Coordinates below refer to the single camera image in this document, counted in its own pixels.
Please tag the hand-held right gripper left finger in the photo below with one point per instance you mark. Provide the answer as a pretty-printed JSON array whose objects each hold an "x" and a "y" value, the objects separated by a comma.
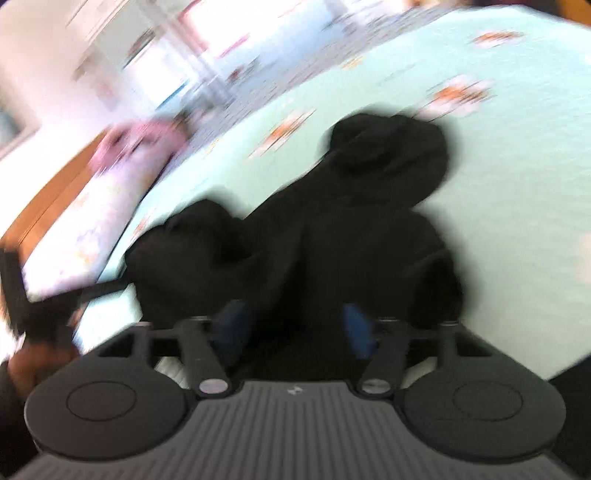
[{"x": 231, "y": 321}]

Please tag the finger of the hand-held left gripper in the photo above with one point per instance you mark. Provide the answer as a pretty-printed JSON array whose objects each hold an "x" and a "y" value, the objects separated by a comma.
[{"x": 104, "y": 290}]

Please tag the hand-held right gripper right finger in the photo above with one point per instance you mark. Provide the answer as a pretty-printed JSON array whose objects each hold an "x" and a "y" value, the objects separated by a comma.
[{"x": 355, "y": 327}]

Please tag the black pants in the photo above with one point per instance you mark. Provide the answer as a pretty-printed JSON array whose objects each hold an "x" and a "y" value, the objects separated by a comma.
[{"x": 351, "y": 240}]

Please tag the person's left hand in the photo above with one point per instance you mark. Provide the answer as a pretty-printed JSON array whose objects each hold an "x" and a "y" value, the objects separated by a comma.
[{"x": 41, "y": 364}]

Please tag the long floral bolster pillow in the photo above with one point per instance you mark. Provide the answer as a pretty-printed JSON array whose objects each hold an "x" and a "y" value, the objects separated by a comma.
[{"x": 87, "y": 217}]

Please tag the wooden headboard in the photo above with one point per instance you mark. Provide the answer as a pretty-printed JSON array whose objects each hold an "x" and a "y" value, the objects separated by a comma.
[{"x": 51, "y": 198}]

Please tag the pink knitted garment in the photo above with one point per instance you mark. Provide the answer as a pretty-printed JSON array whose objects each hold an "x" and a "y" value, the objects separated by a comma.
[{"x": 138, "y": 143}]

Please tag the person's dark clothing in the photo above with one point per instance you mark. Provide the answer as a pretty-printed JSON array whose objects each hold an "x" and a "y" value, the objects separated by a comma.
[{"x": 572, "y": 415}]

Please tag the mint quilted bee bedspread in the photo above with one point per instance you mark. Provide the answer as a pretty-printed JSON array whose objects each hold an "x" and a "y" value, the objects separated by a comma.
[{"x": 517, "y": 138}]

